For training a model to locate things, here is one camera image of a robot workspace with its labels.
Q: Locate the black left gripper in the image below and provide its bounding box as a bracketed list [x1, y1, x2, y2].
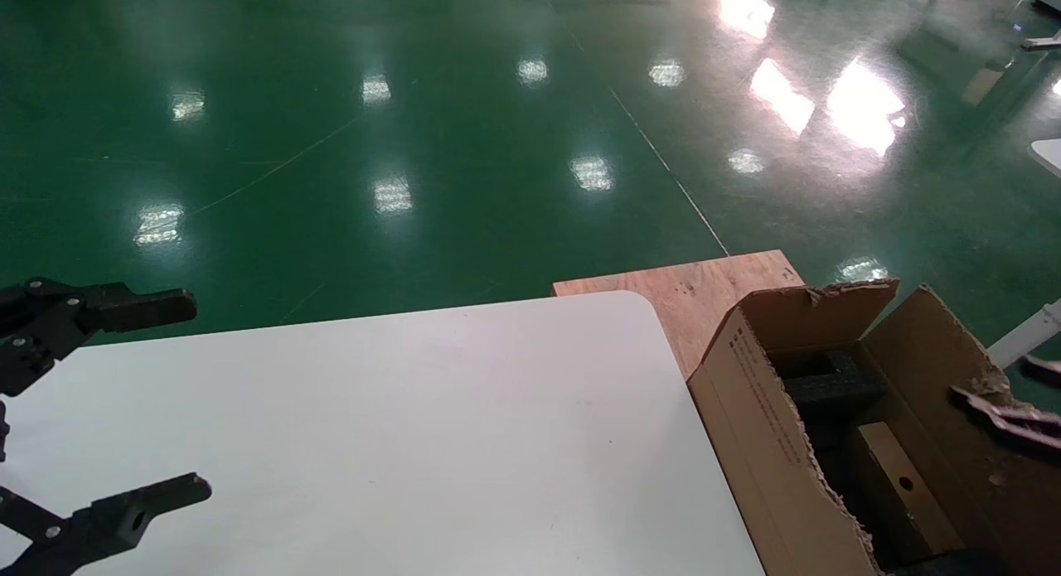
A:
[0, 278, 213, 576]

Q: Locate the small wooden box with hole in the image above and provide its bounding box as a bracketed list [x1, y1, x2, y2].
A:
[852, 420, 967, 562]

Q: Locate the big brown cardboard box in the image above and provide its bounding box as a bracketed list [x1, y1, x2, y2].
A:
[687, 278, 1061, 576]

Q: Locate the white metal bar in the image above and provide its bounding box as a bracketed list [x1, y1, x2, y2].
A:
[986, 298, 1061, 370]

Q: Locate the black foam block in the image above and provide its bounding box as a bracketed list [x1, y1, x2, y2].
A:
[782, 349, 889, 422]

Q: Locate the white table corner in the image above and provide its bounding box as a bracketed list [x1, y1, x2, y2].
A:
[1030, 138, 1061, 179]

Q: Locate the plywood board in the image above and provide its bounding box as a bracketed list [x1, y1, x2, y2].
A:
[552, 249, 806, 381]

